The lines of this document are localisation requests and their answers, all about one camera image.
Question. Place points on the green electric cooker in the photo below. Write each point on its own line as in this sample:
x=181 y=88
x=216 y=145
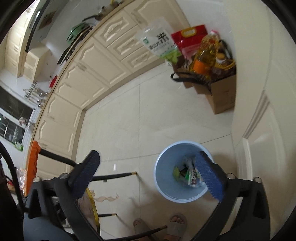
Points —
x=76 y=30

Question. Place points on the upper kitchen cabinets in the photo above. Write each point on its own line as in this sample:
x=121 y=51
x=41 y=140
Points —
x=19 y=61

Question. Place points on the red gift box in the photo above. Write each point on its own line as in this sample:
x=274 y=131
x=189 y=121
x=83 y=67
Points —
x=189 y=40

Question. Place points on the grey slipper foot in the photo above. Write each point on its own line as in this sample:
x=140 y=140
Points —
x=176 y=228
x=139 y=227

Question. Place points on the red basin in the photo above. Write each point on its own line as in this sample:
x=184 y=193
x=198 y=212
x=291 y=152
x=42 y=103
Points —
x=52 y=83

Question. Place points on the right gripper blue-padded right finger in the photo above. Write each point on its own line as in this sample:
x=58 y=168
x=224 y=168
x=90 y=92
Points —
x=242 y=212

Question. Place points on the blue trash bin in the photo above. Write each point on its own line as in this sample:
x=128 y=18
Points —
x=176 y=155

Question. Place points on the grey slipper left foot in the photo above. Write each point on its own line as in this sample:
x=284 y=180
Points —
x=139 y=227

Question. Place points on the green snack packet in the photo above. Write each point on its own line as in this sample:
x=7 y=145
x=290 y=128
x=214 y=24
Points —
x=177 y=174

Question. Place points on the cooking oil bottle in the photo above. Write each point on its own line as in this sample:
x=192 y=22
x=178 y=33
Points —
x=205 y=57

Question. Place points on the orange round table cloth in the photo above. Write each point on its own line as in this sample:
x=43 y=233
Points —
x=32 y=166

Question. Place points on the lower kitchen cabinets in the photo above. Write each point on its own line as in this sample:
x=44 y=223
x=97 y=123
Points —
x=107 y=58

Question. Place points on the rice bag white green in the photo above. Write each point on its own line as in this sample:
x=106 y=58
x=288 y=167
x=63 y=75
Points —
x=156 y=37

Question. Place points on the green dish soap bottle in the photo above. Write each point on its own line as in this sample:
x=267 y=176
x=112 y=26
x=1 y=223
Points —
x=18 y=146

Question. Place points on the range hood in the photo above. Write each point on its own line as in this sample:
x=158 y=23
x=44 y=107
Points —
x=41 y=22

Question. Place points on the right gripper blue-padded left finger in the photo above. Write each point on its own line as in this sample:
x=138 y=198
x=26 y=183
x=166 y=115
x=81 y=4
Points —
x=52 y=210

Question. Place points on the steel pan with lid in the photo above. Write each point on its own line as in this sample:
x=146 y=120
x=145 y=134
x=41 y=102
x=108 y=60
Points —
x=102 y=13

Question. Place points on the brown cardboard box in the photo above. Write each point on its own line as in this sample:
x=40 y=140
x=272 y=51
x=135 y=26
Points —
x=220 y=93

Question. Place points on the grey slipper right foot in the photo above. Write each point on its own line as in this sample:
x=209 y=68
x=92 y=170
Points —
x=176 y=228

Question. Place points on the kitchen cabinets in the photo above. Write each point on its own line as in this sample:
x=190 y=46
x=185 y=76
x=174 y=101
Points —
x=107 y=58
x=19 y=61

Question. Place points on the hanging utensil rack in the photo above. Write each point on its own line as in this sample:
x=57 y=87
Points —
x=36 y=95

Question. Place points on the window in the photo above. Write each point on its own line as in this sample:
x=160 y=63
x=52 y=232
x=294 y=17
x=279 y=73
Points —
x=12 y=110

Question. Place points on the cream door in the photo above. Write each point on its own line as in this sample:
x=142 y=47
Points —
x=267 y=150

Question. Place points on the juice carton box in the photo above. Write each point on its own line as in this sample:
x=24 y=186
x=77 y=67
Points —
x=193 y=176

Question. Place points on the gas stove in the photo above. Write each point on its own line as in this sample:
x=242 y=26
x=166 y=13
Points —
x=70 y=50

